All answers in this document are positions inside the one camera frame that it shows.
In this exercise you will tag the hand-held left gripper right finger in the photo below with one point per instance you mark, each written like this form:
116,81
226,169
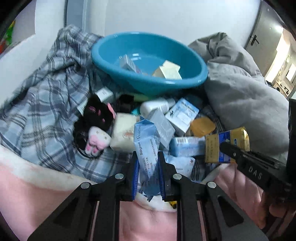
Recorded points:
161,178

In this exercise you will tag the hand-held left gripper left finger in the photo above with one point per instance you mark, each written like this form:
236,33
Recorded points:
136,178

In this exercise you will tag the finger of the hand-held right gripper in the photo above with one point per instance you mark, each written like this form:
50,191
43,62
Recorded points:
232,151

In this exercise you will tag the gold and blue cigarette pack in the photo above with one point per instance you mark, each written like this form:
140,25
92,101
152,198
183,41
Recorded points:
215,148

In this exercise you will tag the light blue wipes packet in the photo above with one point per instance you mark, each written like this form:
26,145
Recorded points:
148,150

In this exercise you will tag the large cream box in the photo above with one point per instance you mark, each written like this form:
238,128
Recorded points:
171,70

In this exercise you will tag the clear box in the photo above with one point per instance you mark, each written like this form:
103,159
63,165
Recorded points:
128,62

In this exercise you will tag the blue plastic basin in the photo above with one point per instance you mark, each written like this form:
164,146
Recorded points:
148,48

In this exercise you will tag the person's right hand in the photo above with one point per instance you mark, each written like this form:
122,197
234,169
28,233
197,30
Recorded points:
275,208

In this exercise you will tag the light blue tissue packet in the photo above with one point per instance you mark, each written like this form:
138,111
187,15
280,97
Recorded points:
182,163

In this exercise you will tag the amber soap box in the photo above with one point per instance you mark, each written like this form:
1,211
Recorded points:
202,127

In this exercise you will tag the light blue barcode pack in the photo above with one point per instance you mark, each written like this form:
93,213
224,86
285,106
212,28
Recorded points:
187,146

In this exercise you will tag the white tissue pack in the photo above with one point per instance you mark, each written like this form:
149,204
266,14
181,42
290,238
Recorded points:
123,134

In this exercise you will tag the grey box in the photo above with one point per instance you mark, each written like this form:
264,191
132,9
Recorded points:
164,128

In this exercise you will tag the grey duvet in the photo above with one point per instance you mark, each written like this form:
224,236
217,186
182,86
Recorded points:
240,92

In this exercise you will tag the light blue and white box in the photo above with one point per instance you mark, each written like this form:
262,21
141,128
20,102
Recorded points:
182,114

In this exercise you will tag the white bottle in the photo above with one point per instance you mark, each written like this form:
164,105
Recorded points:
155,106

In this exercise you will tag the black and pink plush toy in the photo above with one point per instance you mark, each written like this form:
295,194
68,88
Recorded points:
97,115

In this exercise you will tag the small black container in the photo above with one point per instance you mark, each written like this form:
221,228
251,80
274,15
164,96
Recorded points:
126,102

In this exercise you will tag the green tube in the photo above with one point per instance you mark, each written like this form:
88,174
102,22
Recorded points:
140,97

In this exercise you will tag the small white and green box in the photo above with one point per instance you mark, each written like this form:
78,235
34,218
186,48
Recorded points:
104,93

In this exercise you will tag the pink blanket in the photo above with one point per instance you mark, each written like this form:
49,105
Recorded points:
34,192

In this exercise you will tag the blue plaid cloth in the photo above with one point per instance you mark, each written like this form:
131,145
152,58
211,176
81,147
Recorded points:
46,104

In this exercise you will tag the grey door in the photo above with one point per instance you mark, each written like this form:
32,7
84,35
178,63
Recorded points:
263,23

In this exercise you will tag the green snack bag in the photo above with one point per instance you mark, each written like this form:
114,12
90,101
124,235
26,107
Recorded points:
9,32

